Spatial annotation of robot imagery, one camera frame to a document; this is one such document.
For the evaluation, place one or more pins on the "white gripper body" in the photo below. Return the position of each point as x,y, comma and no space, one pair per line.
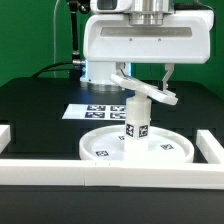
183,38

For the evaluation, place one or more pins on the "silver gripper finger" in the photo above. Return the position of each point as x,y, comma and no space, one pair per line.
167,78
120,70

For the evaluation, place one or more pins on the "white marker sheet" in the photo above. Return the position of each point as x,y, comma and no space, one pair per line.
95,112

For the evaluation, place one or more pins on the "white U-shaped fence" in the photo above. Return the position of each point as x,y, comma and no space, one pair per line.
205,172

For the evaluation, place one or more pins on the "black camera pole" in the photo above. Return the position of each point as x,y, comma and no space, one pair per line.
75,6

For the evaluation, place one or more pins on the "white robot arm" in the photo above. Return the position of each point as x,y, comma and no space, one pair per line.
142,13

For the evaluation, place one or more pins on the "white cross-shaped table base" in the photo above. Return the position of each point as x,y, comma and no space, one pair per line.
153,92

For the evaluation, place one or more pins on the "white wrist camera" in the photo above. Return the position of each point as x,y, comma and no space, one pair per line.
110,6

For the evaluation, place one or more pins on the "white round table top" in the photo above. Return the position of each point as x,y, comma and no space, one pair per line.
156,145

